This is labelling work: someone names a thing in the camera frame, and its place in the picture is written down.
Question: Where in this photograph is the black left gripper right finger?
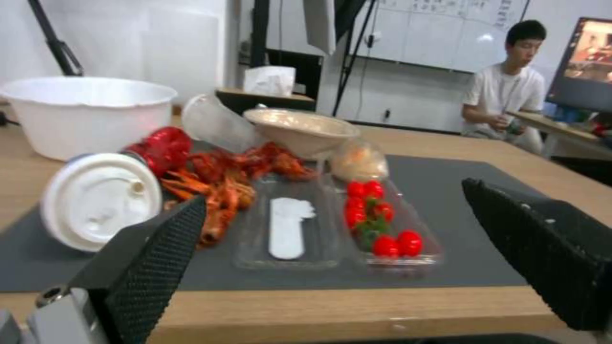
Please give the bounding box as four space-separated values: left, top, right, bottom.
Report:
461 178 612 332

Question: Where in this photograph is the beige paper bowl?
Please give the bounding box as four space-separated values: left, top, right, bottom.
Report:
242 108 361 160

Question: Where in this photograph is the red crayfish pile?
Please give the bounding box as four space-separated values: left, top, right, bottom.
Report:
160 141 319 250

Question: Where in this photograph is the computer monitor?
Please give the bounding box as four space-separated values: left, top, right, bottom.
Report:
544 17 612 112

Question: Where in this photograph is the whiteboard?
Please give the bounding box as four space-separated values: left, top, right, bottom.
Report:
265 0 533 75

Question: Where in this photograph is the black box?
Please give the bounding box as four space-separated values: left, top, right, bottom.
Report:
215 86 317 116

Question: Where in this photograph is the clear plastic cup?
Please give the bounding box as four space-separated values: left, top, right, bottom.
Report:
181 94 265 152

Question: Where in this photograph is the black light stand pole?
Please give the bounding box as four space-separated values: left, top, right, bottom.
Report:
27 0 85 77

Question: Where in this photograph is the white lidded paper cup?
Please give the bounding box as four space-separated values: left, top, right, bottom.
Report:
39 153 163 253

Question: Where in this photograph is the clear plastic lid tray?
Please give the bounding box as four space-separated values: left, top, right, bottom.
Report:
230 171 341 271

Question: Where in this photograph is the clear round plastic container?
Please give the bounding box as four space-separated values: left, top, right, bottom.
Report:
330 138 387 181

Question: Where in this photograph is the person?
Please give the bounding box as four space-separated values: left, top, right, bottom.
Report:
461 20 548 154

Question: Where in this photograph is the black tripod stand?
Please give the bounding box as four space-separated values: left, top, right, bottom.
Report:
331 0 383 116

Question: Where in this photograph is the wooden desk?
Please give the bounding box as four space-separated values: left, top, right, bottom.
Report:
505 110 612 160

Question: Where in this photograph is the clear tray of tomatoes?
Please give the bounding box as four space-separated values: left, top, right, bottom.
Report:
334 178 443 279

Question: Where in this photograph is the white paper label strip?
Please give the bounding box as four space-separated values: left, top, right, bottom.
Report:
269 197 317 259

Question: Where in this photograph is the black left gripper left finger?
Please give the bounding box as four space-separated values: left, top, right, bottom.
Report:
26 194 208 344

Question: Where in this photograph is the white tissue box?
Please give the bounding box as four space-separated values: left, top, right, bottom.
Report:
244 65 296 96

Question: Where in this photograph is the dark grey table mat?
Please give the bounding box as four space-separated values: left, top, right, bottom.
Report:
0 140 600 293

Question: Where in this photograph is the large white plastic bowl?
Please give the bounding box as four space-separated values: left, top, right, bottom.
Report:
0 76 179 162

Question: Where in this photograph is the red drink can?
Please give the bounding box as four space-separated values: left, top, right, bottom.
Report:
120 127 193 177

